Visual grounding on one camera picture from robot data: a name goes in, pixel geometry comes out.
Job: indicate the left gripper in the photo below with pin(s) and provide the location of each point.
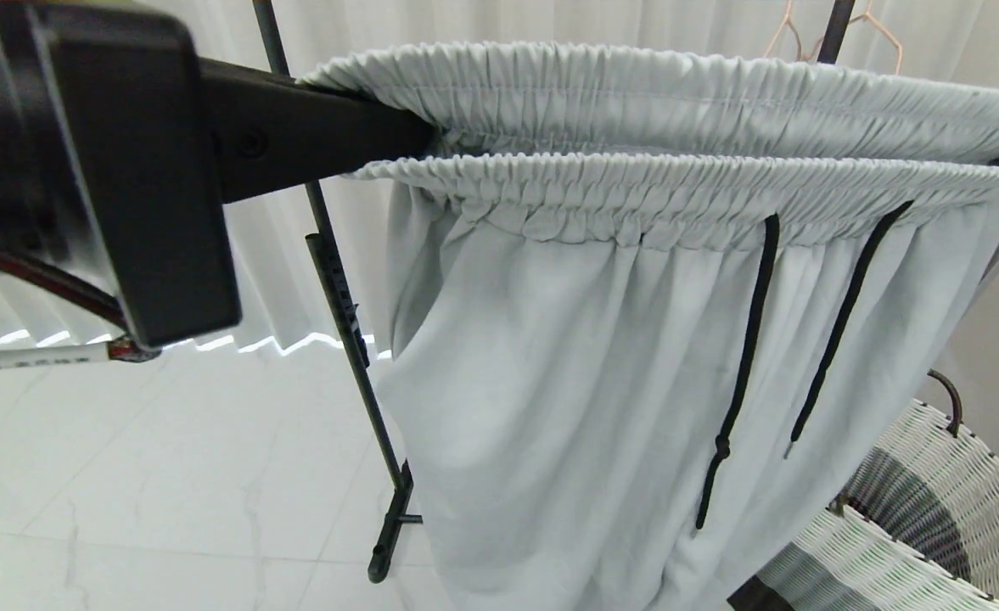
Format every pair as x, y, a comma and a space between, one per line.
143, 170

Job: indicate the pale grey shorts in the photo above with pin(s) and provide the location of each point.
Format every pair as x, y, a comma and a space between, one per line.
592, 382

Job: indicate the pink clothes hanger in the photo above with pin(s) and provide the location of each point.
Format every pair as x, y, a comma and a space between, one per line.
896, 42
766, 47

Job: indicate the black clothes rack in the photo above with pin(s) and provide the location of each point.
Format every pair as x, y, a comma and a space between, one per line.
338, 288

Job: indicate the white laundry basket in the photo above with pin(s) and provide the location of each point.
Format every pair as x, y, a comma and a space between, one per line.
957, 475

